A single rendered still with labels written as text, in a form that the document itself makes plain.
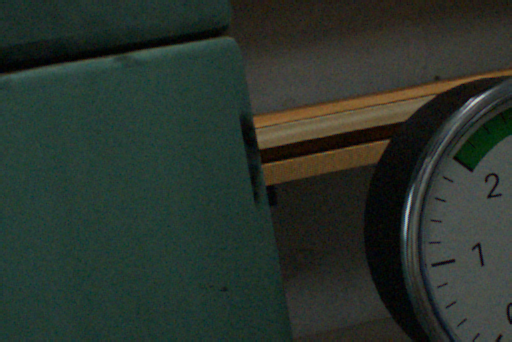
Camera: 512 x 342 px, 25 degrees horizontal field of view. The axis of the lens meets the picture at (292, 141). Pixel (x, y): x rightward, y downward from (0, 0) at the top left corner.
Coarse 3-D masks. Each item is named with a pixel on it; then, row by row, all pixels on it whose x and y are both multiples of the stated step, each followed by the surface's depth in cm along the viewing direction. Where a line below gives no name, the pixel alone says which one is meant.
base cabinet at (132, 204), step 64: (64, 64) 26; (128, 64) 26; (192, 64) 26; (0, 128) 25; (64, 128) 25; (128, 128) 26; (192, 128) 26; (0, 192) 25; (64, 192) 25; (128, 192) 26; (192, 192) 26; (256, 192) 26; (0, 256) 25; (64, 256) 25; (128, 256) 26; (192, 256) 26; (256, 256) 26; (0, 320) 25; (64, 320) 25; (128, 320) 26; (192, 320) 26; (256, 320) 26
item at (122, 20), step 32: (0, 0) 25; (32, 0) 25; (64, 0) 25; (96, 0) 26; (128, 0) 26; (160, 0) 26; (192, 0) 26; (224, 0) 26; (0, 32) 25; (32, 32) 25; (64, 32) 25; (96, 32) 26; (128, 32) 26; (160, 32) 26; (192, 32) 26; (0, 64) 25; (32, 64) 26
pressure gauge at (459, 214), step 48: (480, 96) 21; (432, 144) 21; (480, 144) 21; (384, 192) 22; (432, 192) 21; (480, 192) 21; (384, 240) 22; (432, 240) 21; (480, 240) 21; (384, 288) 23; (432, 288) 21; (480, 288) 21; (432, 336) 21; (480, 336) 21
